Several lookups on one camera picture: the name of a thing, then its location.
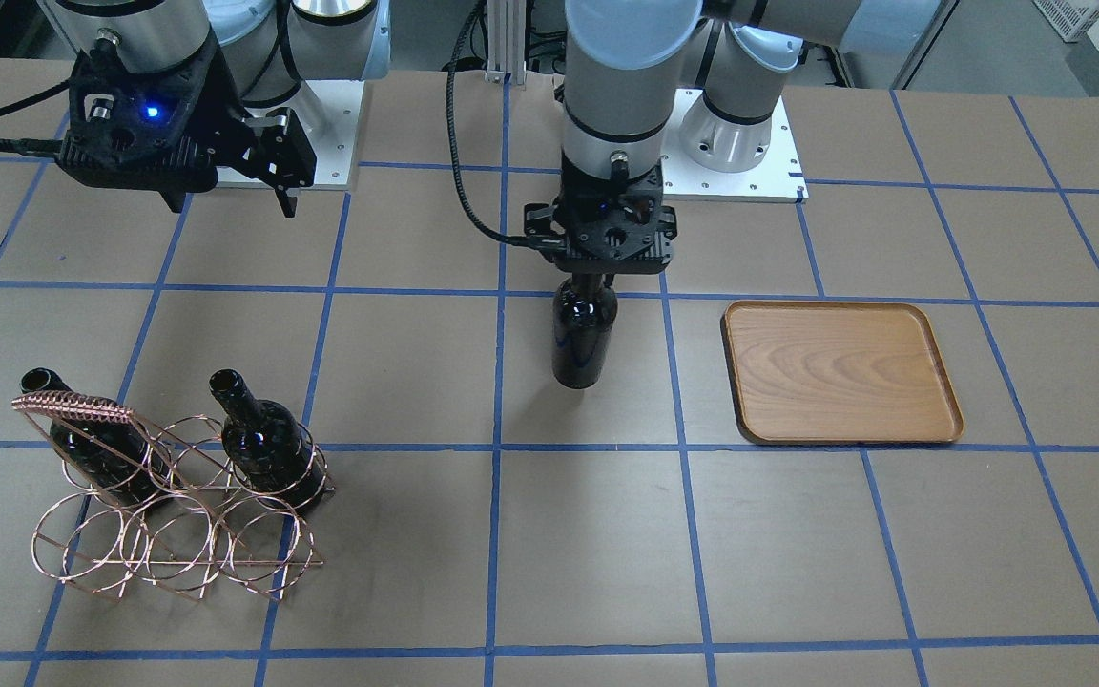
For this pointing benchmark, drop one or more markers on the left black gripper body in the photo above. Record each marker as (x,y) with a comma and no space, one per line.
(537,221)

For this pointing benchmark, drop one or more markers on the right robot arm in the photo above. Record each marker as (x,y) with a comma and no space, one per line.
(270,47)

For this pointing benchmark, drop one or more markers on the aluminium frame post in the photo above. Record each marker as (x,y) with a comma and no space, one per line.
(507,29)

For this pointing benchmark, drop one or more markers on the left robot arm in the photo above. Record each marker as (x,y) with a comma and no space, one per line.
(625,62)

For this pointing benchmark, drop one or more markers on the wooden serving tray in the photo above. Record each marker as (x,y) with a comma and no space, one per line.
(829,373)

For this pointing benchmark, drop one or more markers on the dark wine bottle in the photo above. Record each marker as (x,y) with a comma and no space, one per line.
(267,445)
(109,456)
(584,312)

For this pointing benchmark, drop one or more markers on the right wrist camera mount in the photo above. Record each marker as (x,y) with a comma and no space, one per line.
(165,132)

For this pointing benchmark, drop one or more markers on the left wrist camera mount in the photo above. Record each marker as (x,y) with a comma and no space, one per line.
(577,187)

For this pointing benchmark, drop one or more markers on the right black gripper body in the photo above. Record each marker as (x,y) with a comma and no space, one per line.
(222,107)

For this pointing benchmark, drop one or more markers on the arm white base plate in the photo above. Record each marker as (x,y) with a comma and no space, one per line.
(330,113)
(759,162)

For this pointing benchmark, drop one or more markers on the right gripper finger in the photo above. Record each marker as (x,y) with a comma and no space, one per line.
(288,201)
(174,199)

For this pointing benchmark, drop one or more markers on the white plastic crate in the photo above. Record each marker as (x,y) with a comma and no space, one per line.
(1071,20)

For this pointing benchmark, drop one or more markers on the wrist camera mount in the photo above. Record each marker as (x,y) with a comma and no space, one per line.
(577,187)
(165,132)

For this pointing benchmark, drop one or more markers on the copper wire bottle basket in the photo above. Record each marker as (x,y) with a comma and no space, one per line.
(204,525)

